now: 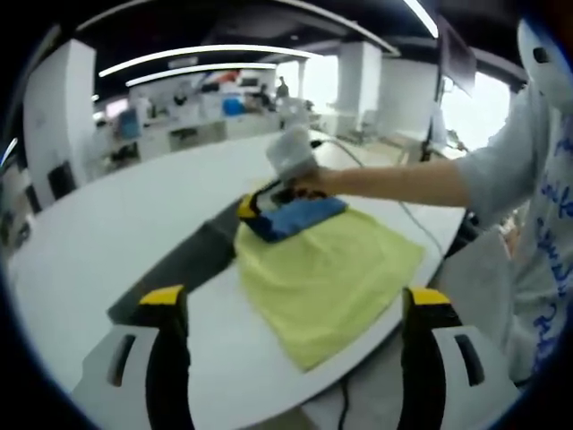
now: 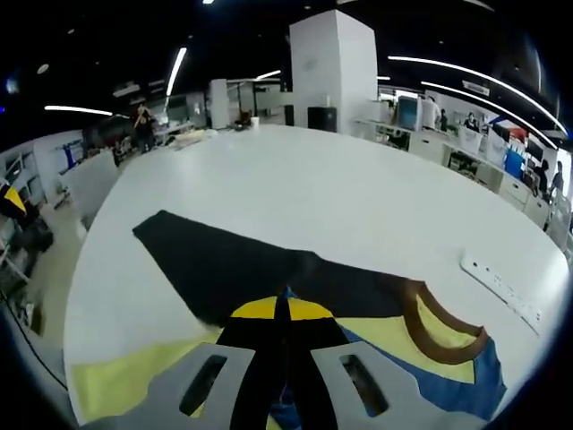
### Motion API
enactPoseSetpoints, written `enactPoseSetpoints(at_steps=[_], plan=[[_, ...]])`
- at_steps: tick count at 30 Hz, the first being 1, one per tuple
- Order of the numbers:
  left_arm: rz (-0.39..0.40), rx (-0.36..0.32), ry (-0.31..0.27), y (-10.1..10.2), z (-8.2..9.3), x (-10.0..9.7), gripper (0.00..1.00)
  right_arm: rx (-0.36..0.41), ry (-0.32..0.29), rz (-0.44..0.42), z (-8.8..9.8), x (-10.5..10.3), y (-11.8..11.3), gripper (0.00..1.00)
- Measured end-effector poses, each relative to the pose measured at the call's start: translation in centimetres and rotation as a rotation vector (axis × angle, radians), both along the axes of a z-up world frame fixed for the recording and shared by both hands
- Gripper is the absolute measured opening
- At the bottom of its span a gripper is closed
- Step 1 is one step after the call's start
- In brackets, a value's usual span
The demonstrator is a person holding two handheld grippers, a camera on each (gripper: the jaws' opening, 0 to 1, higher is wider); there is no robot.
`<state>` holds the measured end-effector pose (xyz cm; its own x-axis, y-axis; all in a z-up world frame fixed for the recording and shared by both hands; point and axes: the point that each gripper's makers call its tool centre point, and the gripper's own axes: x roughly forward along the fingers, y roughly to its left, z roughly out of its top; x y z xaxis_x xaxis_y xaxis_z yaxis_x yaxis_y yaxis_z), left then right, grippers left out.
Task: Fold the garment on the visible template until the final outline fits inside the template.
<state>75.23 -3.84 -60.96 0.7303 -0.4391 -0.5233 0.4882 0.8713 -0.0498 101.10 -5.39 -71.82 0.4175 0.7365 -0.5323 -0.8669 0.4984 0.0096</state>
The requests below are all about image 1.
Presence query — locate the operator in white shirt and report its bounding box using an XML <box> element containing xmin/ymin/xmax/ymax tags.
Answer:
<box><xmin>456</xmin><ymin>75</ymin><xmax>573</xmax><ymax>386</ymax></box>

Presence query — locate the white office desk row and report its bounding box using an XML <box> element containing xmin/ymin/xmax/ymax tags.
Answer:
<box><xmin>96</xmin><ymin>96</ymin><xmax>287</xmax><ymax>165</ymax></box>

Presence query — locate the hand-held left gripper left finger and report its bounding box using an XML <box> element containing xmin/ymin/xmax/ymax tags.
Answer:
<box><xmin>71</xmin><ymin>284</ymin><xmax>196</xmax><ymax>430</ymax></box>

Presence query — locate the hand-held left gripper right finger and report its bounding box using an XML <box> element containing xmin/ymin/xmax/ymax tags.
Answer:
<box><xmin>400</xmin><ymin>286</ymin><xmax>516</xmax><ymax>430</ymax></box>

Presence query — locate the person's right hand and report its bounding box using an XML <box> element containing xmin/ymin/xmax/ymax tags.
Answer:
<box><xmin>294</xmin><ymin>168</ymin><xmax>349</xmax><ymax>200</ymax></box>

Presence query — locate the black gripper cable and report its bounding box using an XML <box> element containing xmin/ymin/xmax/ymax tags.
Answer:
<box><xmin>338</xmin><ymin>380</ymin><xmax>355</xmax><ymax>430</ymax></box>

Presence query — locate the yellow blue grey garment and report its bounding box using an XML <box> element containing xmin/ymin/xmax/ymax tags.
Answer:
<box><xmin>107</xmin><ymin>196</ymin><xmax>426</xmax><ymax>373</ymax></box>

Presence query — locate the black chair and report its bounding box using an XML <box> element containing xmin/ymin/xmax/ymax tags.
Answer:
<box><xmin>47</xmin><ymin>160</ymin><xmax>75</xmax><ymax>201</ymax></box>

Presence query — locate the grey curved ceiling rail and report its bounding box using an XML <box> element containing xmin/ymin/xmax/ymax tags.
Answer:
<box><xmin>73</xmin><ymin>0</ymin><xmax>402</xmax><ymax>57</ymax></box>

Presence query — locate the white worn device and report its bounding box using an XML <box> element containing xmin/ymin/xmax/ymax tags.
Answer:
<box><xmin>517</xmin><ymin>17</ymin><xmax>569</xmax><ymax>98</ymax></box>

